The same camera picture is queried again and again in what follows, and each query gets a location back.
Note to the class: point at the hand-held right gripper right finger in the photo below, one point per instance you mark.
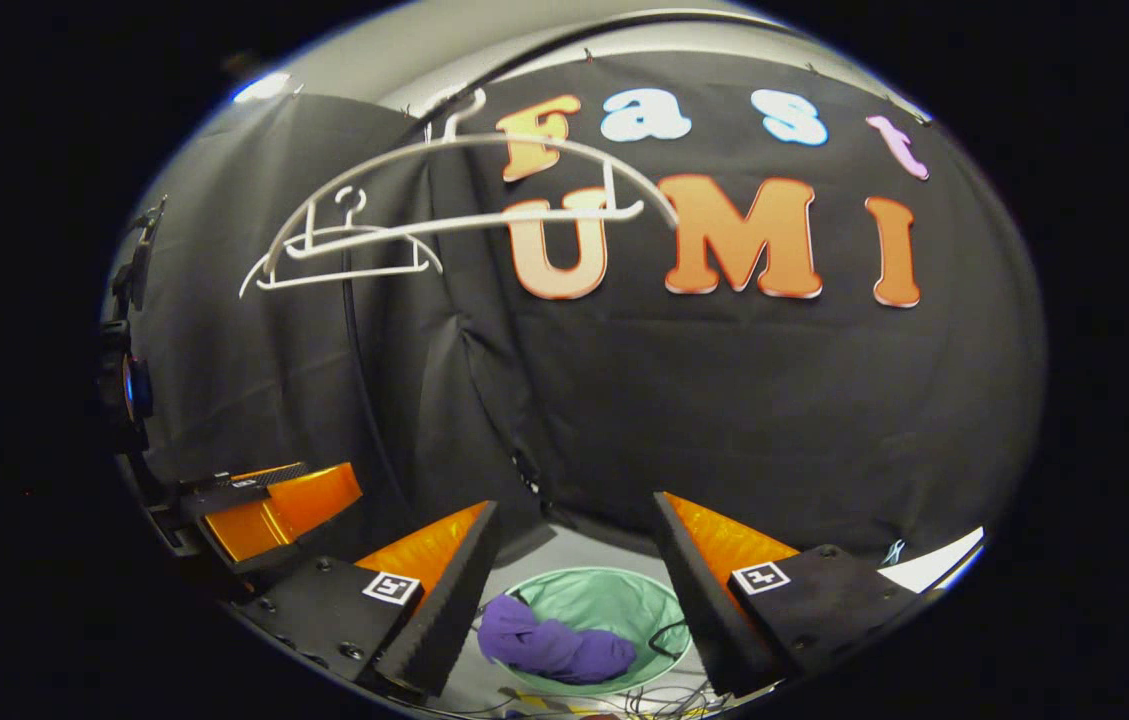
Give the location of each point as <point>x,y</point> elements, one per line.
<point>704,600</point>

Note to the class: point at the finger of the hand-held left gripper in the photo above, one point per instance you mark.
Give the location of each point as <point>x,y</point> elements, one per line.
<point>224,497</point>
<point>294,505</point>

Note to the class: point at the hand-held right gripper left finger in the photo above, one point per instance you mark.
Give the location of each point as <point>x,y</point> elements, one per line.
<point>449,610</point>

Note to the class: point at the green laundry hamper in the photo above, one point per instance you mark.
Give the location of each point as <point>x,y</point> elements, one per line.
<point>604,600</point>

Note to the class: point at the purple ribbed shirt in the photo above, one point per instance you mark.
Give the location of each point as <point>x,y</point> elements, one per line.
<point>554,645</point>

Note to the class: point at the white clothes hanger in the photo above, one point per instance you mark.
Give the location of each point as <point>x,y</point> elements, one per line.
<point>454,138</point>
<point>344,277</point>

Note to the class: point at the plain black side cloth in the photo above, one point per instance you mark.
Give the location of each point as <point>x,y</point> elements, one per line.
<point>254,380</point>

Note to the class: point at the black backdrop cloth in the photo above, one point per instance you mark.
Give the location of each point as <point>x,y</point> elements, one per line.
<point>724,400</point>

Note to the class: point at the white flat sheet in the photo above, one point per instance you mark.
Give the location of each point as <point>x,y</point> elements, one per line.
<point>934,570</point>

